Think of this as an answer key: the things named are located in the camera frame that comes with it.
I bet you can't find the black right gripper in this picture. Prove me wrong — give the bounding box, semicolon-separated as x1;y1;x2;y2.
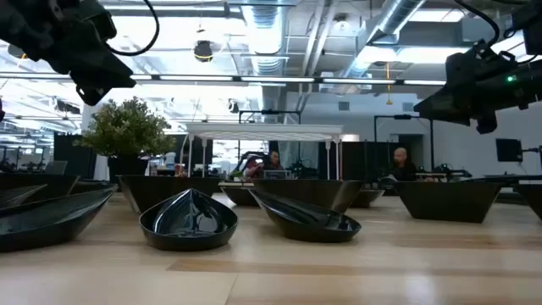
412;75;508;136

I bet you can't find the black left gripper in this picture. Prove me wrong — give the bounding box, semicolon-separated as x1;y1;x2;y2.
41;39;138;107

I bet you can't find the large black bowl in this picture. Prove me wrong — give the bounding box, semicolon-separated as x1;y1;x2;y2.
0;186;119;253

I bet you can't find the black square wavy mini plate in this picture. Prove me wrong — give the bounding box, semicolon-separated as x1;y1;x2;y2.
510;182;542;221
391;180;505;225
0;173;80;200
116;175;222;215
252;177;366;215

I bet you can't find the green plant in black pot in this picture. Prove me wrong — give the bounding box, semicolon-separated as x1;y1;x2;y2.
72;96;178;184

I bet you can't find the black monitor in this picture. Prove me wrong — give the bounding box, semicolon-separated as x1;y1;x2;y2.
495;138;524;164

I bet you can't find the person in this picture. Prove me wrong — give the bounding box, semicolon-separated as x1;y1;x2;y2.
383;147;418;182
243;150;287;180

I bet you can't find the long ceiling light strip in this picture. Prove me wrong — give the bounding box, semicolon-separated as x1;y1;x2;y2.
0;72;449;88

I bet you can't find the black stand frame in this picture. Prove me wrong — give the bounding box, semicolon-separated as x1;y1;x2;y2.
373;113;436;173
237;108;302;170

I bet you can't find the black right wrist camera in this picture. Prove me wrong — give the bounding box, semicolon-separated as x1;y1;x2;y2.
445;38;518;81

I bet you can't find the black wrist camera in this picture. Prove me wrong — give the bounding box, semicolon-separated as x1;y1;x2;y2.
445;38;518;81
63;0;119;43

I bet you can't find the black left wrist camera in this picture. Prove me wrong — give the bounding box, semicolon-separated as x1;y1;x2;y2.
63;0;119;43

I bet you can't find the yellow hanging cord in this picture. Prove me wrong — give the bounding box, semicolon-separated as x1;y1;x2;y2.
384;61;394;106

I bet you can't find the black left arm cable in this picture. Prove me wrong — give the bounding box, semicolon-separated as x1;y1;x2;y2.
103;0;161;58

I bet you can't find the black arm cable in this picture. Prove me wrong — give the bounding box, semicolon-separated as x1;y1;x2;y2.
453;0;502;47
103;0;161;58

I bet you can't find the black aluminium table frame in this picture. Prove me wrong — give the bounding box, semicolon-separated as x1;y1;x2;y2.
463;173;542;186

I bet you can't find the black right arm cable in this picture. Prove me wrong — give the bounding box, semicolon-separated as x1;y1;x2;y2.
453;0;502;47

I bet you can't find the smooth silver air duct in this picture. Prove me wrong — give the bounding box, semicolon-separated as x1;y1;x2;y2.
338;0;427;80

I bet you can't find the white lattice wire rack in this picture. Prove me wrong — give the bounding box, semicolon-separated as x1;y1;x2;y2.
185;122;345;181

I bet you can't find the ribbed silver air duct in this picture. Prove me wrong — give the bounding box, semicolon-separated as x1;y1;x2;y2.
247;0;290;77

